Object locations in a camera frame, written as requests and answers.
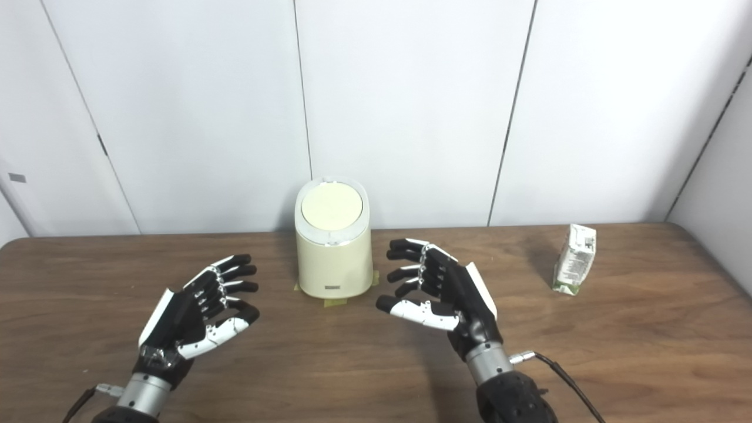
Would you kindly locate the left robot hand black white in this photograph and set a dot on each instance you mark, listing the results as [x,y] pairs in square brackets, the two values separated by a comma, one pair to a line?
[182,320]

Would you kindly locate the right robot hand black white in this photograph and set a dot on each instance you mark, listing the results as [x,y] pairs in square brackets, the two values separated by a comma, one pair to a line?
[464,299]

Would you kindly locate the white green milk carton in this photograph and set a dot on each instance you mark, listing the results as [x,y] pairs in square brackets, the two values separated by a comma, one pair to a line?
[576,258]

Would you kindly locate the round cream bin lid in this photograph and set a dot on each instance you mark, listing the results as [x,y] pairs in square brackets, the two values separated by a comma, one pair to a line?
[332,207]

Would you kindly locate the cream-colored bin body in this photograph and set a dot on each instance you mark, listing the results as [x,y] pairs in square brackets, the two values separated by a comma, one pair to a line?
[335,267]

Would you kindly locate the black wall panel clip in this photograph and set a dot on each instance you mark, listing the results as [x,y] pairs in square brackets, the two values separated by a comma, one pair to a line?
[103,145]

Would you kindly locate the small grey wall label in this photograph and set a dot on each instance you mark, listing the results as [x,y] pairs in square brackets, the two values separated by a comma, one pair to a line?
[17,177]

